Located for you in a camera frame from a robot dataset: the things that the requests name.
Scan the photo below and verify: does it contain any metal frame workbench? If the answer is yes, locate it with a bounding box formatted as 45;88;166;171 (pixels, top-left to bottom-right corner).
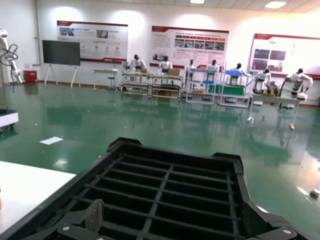
120;71;154;99
149;73;184;101

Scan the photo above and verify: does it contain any red floor box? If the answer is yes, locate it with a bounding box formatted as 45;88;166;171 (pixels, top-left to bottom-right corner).
23;69;38;84

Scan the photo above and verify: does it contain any white humanoid robot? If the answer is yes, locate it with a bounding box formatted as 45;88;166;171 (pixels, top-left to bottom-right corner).
128;54;148;74
229;62;253;78
205;59;221;73
279;67;314;101
186;58;199;76
158;56;174;76
252;67;273;95

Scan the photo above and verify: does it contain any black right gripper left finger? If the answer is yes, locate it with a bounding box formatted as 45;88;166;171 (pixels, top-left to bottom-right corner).
26;198;105;240

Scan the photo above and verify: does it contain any shelf rack with blue bin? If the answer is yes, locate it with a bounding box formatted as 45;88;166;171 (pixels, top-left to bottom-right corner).
216;62;253;109

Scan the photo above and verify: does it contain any white red wall info board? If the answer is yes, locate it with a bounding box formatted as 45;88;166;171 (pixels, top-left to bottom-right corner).
248;33;320;81
56;20;129;63
149;25;230;70

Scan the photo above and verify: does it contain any white shelf rack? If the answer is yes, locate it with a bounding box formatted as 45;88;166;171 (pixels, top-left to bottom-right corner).
184;67;218;105

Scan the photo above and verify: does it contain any white paper sheet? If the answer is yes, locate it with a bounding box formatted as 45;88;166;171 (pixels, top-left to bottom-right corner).
39;136;64;145

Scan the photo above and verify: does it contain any small white table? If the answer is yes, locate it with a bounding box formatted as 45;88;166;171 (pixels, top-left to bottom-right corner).
91;68;119;91

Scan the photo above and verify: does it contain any long white table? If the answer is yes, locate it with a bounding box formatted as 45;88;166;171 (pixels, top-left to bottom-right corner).
246;92;301;131

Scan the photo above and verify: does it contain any dark screen on white stand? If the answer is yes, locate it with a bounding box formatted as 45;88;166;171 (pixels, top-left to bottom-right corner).
41;39;81;88

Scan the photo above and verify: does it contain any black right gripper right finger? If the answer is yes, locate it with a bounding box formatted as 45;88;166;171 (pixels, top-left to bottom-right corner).
242;199;310;240

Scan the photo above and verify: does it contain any black slotted plastic container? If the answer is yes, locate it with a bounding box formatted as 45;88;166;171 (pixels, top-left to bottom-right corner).
0;136;254;240

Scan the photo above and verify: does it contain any white low platform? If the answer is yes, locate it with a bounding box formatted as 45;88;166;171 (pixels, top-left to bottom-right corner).
0;107;20;133

